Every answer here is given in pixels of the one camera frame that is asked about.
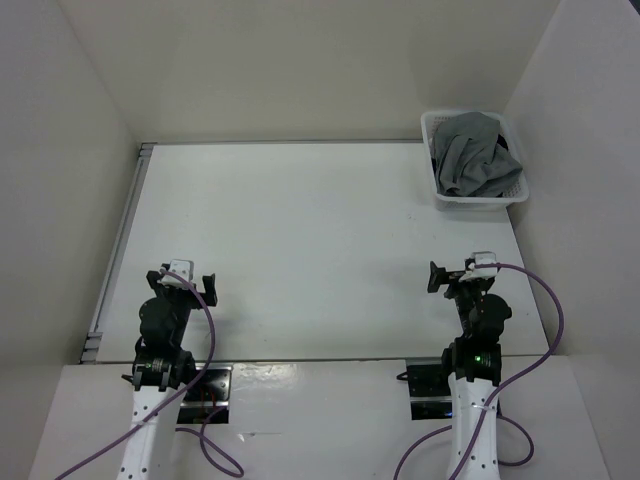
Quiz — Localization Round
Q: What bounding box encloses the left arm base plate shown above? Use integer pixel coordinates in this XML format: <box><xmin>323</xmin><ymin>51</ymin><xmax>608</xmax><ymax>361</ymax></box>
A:
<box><xmin>177</xmin><ymin>363</ymin><xmax>233</xmax><ymax>426</ymax></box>

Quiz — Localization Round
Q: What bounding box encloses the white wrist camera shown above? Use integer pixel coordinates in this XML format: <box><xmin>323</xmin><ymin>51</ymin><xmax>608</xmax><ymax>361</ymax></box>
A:
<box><xmin>461</xmin><ymin>251</ymin><xmax>498</xmax><ymax>281</ymax></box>
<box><xmin>158</xmin><ymin>259</ymin><xmax>194</xmax><ymax>288</ymax></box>

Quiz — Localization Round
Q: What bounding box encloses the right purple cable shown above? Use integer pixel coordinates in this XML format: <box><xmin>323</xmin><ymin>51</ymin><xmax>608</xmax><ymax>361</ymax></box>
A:
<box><xmin>393</xmin><ymin>263</ymin><xmax>566</xmax><ymax>480</ymax></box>

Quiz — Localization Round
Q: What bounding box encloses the black skirt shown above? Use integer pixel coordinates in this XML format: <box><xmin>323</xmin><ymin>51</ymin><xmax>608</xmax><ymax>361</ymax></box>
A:
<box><xmin>496</xmin><ymin>134</ymin><xmax>509</xmax><ymax>151</ymax></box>

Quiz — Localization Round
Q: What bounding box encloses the aluminium table edge rail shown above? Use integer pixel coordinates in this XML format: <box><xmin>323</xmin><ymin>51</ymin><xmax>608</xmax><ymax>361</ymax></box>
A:
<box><xmin>79</xmin><ymin>142</ymin><xmax>155</xmax><ymax>364</ymax></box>

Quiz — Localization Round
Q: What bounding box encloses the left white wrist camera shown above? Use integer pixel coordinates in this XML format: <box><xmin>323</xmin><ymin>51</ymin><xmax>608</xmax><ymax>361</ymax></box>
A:
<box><xmin>158</xmin><ymin>259</ymin><xmax>194</xmax><ymax>288</ymax></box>

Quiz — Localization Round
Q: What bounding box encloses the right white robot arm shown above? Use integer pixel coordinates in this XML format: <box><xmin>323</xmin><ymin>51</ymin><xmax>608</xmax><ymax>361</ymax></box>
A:
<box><xmin>427</xmin><ymin>252</ymin><xmax>512</xmax><ymax>479</ymax></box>

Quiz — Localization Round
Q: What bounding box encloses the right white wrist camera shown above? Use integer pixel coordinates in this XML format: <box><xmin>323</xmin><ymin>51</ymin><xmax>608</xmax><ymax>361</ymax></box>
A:
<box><xmin>461</xmin><ymin>251</ymin><xmax>498</xmax><ymax>281</ymax></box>

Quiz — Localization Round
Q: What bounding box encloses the grey pleated skirt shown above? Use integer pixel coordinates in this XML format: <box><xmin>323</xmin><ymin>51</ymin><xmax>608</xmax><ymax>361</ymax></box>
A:
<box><xmin>431</xmin><ymin>112</ymin><xmax>523</xmax><ymax>198</ymax></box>

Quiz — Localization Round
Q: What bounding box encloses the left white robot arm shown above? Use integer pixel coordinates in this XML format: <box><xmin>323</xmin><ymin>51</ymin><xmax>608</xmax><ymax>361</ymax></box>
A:
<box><xmin>117</xmin><ymin>260</ymin><xmax>217</xmax><ymax>479</ymax></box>

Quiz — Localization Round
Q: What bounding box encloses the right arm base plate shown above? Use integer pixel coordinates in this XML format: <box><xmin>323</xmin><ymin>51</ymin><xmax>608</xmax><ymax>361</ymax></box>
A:
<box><xmin>396</xmin><ymin>361</ymin><xmax>452</xmax><ymax>421</ymax></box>

